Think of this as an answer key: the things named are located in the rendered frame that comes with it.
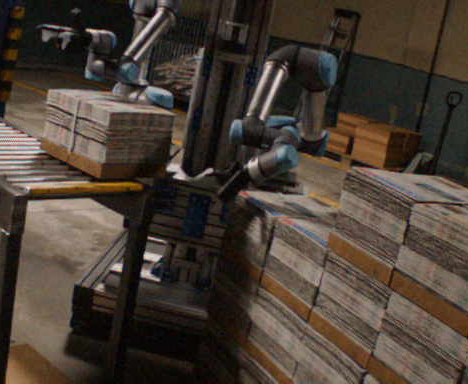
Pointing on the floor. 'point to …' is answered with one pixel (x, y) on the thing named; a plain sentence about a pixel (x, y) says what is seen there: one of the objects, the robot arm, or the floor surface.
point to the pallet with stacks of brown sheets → (371, 143)
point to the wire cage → (177, 69)
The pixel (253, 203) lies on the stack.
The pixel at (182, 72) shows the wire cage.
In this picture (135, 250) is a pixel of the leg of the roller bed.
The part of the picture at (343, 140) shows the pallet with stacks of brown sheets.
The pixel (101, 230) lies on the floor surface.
